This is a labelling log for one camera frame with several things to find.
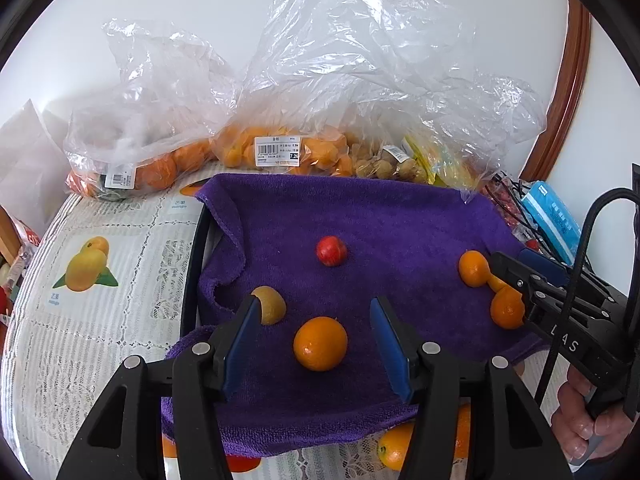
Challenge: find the yellow snack bag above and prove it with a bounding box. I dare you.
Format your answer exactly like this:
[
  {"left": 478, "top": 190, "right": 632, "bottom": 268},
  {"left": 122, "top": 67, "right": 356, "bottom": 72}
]
[{"left": 402, "top": 134, "right": 480, "bottom": 193}]

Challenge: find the black cable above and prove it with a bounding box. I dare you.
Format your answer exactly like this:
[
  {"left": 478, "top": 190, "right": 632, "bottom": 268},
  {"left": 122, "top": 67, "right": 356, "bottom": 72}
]
[{"left": 534, "top": 186, "right": 640, "bottom": 406}]

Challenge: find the oval orange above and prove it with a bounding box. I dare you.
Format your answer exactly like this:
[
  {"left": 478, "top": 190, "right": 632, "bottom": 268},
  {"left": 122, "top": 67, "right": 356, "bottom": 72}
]
[{"left": 490, "top": 286, "right": 525, "bottom": 330}]

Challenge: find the clear bag of oranges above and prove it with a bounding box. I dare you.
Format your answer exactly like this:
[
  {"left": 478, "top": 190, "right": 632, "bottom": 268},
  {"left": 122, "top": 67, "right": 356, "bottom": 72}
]
[{"left": 63, "top": 18, "right": 239, "bottom": 202}]

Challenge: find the large orange with stem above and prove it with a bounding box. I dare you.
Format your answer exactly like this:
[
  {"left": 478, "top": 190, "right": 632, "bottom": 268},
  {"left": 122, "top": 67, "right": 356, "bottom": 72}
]
[{"left": 458, "top": 250, "right": 491, "bottom": 288}]

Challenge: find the red paper bag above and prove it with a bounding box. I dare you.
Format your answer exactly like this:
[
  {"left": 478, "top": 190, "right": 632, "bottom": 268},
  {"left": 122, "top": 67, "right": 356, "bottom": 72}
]
[{"left": 12, "top": 218, "right": 40, "bottom": 248}]

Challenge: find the purple towel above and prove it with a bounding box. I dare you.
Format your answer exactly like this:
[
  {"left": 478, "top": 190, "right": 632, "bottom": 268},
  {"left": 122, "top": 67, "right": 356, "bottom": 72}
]
[{"left": 160, "top": 172, "right": 547, "bottom": 460}]

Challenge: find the clear bag of kumquats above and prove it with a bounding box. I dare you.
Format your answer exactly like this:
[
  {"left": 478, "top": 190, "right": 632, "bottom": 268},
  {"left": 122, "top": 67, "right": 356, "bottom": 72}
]
[{"left": 215, "top": 0, "right": 546, "bottom": 197}]

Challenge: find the white fruit print tablecloth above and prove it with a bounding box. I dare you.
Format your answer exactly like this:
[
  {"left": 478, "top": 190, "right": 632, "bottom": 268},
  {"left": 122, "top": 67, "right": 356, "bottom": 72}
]
[{"left": 1, "top": 162, "right": 221, "bottom": 479}]

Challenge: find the white plastic bag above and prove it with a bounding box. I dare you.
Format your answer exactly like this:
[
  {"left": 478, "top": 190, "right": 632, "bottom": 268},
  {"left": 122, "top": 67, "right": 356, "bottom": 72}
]
[{"left": 0, "top": 101, "right": 70, "bottom": 236}]

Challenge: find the bag of red fruits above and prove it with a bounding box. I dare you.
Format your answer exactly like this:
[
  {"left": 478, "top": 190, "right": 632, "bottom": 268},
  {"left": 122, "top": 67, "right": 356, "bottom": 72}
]
[{"left": 482, "top": 174, "right": 541, "bottom": 252}]

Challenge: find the blue tissue pack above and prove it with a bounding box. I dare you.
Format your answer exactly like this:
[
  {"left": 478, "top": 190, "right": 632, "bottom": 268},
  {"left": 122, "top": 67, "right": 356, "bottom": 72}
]
[{"left": 521, "top": 181, "right": 582, "bottom": 266}]

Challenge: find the person's right hand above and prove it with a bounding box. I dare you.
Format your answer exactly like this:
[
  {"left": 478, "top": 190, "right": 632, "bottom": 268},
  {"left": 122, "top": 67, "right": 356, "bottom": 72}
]
[{"left": 551, "top": 365, "right": 634, "bottom": 460}]

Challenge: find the medium orange on table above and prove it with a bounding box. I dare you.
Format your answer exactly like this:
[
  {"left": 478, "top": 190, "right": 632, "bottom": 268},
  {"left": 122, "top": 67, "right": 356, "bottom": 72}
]
[{"left": 376, "top": 422, "right": 414, "bottom": 471}]

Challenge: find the small red apple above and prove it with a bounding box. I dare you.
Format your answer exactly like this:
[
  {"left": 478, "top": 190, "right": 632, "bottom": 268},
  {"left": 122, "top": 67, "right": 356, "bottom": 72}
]
[{"left": 316, "top": 235, "right": 348, "bottom": 268}]

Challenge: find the brown wooden door frame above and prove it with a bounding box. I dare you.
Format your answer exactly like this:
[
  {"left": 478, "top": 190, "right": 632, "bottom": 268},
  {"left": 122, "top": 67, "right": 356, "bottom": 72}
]
[{"left": 520, "top": 0, "right": 591, "bottom": 181}]

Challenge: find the green kiwi fruit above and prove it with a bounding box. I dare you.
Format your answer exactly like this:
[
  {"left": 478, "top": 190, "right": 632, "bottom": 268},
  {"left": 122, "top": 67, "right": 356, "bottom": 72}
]
[{"left": 252, "top": 285, "right": 286, "bottom": 326}]

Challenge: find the orange near towel edge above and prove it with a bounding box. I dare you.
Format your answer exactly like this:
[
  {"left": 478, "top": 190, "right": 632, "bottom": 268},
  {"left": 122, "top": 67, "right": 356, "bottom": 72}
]
[{"left": 454, "top": 403, "right": 471, "bottom": 460}]

